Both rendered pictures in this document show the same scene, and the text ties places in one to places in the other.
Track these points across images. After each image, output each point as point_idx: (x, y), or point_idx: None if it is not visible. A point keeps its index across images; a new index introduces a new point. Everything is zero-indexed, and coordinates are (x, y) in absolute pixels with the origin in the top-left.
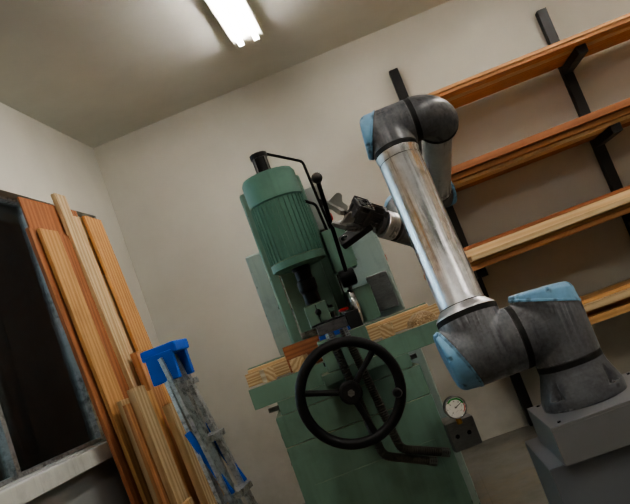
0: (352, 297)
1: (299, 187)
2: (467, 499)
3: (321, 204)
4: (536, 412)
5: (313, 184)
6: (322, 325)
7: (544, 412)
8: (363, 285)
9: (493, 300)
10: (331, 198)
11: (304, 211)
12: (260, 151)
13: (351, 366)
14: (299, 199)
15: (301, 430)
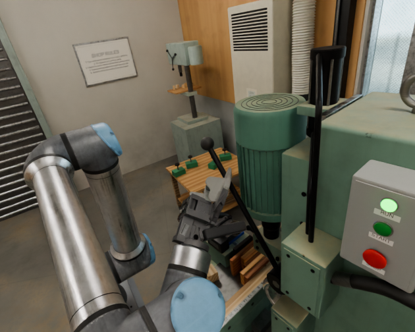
0: (265, 277)
1: (239, 139)
2: None
3: (310, 199)
4: (130, 295)
5: (313, 161)
6: (222, 218)
7: (126, 292)
8: (275, 302)
9: (110, 246)
10: (219, 177)
11: (240, 164)
12: (310, 50)
13: None
14: (238, 150)
15: None
